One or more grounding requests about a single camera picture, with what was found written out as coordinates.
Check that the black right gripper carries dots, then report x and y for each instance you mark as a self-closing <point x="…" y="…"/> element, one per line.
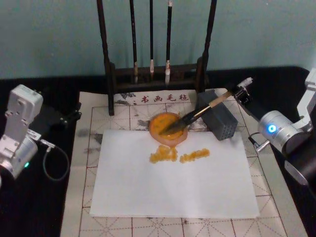
<point x="251" y="113"/>

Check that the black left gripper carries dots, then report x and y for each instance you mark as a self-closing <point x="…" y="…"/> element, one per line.
<point x="50" y="117"/>

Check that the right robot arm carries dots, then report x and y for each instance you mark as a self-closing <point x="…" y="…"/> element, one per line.
<point x="279" y="130"/>

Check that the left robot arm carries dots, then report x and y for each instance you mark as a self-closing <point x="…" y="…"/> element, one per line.
<point x="17" y="145"/>

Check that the grey perforated block holder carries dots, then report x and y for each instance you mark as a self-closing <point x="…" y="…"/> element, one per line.
<point x="219" y="118"/>

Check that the dark wooden brush rack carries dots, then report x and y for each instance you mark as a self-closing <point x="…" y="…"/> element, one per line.
<point x="108" y="81"/>

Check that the grid-printed calligraphy felt mat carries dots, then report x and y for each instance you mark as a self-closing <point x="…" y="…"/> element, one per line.
<point x="81" y="172"/>

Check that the orange paint dish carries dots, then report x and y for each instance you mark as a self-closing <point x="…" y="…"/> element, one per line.
<point x="163" y="123"/>

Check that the hanging black brush pale tip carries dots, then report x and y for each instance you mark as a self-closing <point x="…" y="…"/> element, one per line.
<point x="134" y="49"/>

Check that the hanging black brush white tip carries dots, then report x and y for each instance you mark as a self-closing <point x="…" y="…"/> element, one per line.
<point x="168" y="37"/>

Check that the hanging thin black brush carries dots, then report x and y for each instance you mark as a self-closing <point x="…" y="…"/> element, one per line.
<point x="151" y="37"/>

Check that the black table cloth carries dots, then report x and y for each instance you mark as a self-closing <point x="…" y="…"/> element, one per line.
<point x="32" y="209"/>

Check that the white paper sheet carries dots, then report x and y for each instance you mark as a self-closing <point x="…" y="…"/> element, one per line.
<point x="172" y="187"/>

